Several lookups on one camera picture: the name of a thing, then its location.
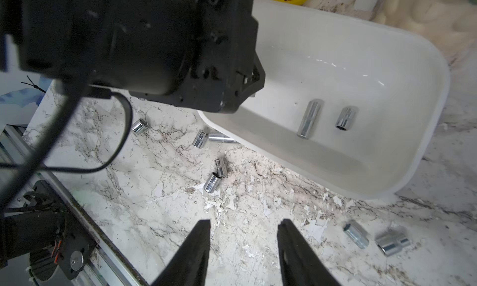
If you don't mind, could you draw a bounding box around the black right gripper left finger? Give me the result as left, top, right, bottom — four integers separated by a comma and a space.
152, 220, 211, 286

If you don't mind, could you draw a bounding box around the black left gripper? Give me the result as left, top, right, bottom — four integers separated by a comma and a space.
130, 0, 266, 114

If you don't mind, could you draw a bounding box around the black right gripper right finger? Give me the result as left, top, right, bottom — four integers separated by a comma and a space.
277, 219, 340, 286

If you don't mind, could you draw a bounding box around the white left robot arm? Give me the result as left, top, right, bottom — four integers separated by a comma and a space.
1, 0, 265, 208

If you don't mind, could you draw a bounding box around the white storage box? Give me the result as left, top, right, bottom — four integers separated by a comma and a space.
200, 0, 450, 200

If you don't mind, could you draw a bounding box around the small succulent pot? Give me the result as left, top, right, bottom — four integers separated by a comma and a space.
373, 0, 477, 54

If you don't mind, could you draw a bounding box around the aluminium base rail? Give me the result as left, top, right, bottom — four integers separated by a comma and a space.
0, 123, 150, 286

